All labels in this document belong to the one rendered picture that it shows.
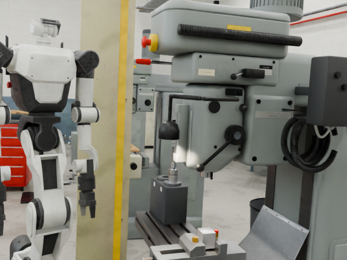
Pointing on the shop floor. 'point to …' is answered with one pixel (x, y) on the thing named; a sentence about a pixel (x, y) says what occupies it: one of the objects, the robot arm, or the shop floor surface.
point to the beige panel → (108, 127)
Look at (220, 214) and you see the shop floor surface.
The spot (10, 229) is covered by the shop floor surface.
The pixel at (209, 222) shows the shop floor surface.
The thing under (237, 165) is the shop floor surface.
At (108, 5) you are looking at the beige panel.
